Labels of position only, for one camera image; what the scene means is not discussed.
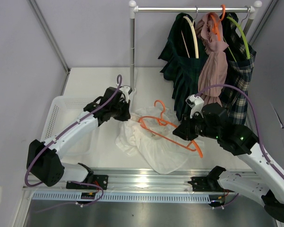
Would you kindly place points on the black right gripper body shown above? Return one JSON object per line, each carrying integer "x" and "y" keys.
{"x": 201, "y": 128}

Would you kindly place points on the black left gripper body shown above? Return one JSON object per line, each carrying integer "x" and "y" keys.
{"x": 119, "y": 111}

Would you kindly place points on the orange plastic hanger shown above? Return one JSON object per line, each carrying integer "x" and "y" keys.
{"x": 191, "y": 146}

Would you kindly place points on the white cloth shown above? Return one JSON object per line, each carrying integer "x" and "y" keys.
{"x": 163, "y": 156}

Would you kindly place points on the green plaid skirt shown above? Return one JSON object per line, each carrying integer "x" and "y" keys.
{"x": 184, "y": 72}

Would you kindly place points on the cream hanger with metal hook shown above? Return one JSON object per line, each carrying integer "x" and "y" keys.
{"x": 191, "y": 23}

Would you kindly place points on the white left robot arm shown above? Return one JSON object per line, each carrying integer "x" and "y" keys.
{"x": 44, "y": 157}

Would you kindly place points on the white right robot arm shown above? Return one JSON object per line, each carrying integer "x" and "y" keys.
{"x": 244, "y": 144}

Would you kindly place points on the navy beige plaid skirt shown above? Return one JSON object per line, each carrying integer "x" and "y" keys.
{"x": 239, "y": 75}

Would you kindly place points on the pink pleated skirt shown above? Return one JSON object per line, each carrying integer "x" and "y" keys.
{"x": 215, "y": 68}

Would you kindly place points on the orange hanger holding pink skirt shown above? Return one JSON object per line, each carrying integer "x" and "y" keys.
{"x": 215, "y": 29}

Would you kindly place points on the lime green hanger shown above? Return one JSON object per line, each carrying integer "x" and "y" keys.
{"x": 239, "y": 49}

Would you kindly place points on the white plastic basket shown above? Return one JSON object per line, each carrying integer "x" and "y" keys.
{"x": 63, "y": 111}

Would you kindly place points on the white metal clothes rack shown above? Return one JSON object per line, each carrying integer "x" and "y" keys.
{"x": 134, "y": 9}

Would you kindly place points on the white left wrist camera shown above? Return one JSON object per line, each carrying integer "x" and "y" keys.
{"x": 126, "y": 90}

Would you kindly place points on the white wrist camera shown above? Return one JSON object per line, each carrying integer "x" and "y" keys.
{"x": 126, "y": 90}
{"x": 196, "y": 104}

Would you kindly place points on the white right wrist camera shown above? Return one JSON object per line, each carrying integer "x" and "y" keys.
{"x": 196, "y": 104}

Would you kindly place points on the aluminium mounting rail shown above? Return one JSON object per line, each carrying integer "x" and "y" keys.
{"x": 143, "y": 180}

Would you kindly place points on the white slotted cable duct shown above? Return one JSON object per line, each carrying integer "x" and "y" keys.
{"x": 124, "y": 197}

